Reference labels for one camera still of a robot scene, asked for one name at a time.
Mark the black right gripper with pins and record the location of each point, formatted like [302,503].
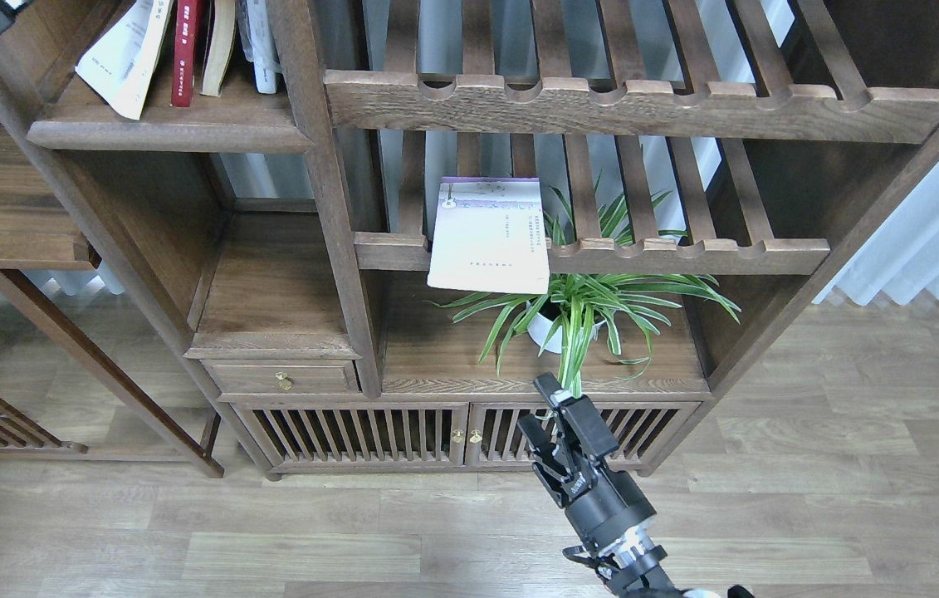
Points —
[606,509]

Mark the yellow green cover book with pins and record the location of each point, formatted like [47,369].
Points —
[121,64]

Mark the pale lavender cover book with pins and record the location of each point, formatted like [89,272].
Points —
[489,236]

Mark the red cover book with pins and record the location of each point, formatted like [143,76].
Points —
[186,28]

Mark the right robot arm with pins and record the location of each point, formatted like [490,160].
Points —
[626,576]

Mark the green spider plant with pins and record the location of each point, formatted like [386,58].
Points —
[642,299]

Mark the upright cream paged book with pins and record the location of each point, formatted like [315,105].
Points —
[221,30]

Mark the brass drawer knob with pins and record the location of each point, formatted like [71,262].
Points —
[283,381]

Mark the upright white book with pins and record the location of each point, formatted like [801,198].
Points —
[258,45]

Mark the dark wooden bookshelf unit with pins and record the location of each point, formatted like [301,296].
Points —
[292,233]

